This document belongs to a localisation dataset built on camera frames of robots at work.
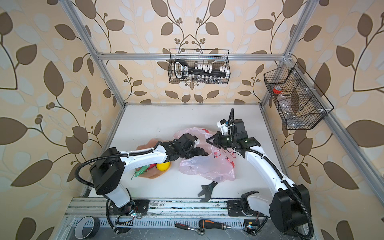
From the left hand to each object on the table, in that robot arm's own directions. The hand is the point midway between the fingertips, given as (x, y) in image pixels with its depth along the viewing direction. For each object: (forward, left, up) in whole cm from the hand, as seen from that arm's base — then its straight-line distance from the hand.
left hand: (206, 157), depth 79 cm
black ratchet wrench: (-31, +3, -11) cm, 33 cm away
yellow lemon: (-3, +24, -7) cm, 25 cm away
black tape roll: (-29, +57, -14) cm, 66 cm away
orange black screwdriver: (-28, 0, -10) cm, 30 cm away
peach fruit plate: (-4, +30, -12) cm, 32 cm away
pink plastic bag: (-4, -6, -1) cm, 7 cm away
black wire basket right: (+19, -47, +23) cm, 55 cm away
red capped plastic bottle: (+36, -43, +18) cm, 58 cm away
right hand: (+7, 0, +7) cm, 9 cm away
